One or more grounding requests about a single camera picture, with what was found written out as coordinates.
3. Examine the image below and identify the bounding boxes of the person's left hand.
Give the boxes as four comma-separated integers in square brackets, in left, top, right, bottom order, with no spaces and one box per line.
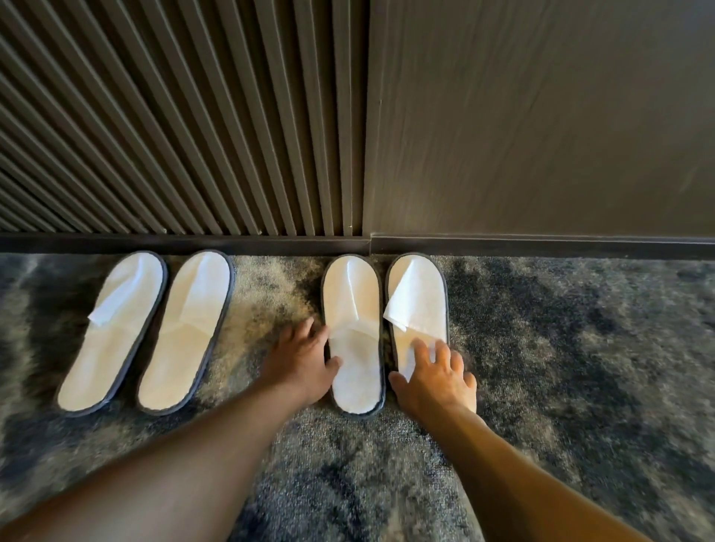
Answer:
[259,316,343,406]

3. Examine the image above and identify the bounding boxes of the person's right hand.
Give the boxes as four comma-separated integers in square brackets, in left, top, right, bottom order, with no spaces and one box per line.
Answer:
[388,337,479,430]

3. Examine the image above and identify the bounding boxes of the white slipper with grey trim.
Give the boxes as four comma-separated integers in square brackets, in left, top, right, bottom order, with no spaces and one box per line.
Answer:
[384,252,451,383]
[136,249,235,417]
[54,249,168,418]
[320,254,387,420]

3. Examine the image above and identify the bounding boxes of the grey mottled carpet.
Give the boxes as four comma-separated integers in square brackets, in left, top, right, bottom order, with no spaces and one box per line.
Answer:
[0,252,715,542]

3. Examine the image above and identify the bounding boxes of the person's left forearm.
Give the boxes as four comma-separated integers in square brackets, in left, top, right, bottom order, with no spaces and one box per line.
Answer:
[0,382,308,542]

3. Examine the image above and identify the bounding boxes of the person's right forearm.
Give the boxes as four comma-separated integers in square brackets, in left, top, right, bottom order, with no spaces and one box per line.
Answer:
[427,410,655,542]

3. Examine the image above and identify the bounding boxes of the dark baseboard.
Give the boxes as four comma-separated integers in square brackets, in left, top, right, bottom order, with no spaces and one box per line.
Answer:
[0,233,372,258]
[369,233,715,261]

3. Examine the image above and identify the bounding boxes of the brown slatted wood panel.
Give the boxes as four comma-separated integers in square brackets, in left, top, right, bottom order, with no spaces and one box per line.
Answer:
[0,0,369,238]

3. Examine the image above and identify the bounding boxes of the smooth brown wood panel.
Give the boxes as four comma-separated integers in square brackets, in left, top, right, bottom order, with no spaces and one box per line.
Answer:
[363,0,715,238]

